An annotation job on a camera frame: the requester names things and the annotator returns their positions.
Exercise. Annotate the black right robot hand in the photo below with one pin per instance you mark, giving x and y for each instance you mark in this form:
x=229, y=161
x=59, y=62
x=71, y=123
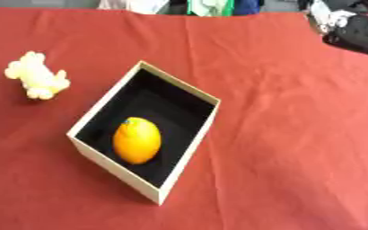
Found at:
x=361, y=35

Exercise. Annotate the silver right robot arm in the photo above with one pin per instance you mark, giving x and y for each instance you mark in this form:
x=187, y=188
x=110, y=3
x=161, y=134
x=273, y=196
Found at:
x=332, y=15

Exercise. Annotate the tan box with black inside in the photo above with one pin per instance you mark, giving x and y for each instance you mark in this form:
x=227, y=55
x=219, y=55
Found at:
x=99, y=113

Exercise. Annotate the blue background object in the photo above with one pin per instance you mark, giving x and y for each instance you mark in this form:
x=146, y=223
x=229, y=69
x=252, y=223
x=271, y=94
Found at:
x=246, y=6

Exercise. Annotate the green and white background object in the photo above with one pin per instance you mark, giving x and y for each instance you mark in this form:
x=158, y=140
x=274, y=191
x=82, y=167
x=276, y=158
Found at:
x=211, y=7

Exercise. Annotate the orange toy fruit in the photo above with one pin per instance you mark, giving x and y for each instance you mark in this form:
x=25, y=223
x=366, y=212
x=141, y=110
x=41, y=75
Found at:
x=136, y=141

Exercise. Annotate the pale yellow soft toy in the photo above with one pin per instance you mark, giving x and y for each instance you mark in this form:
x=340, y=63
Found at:
x=38, y=76

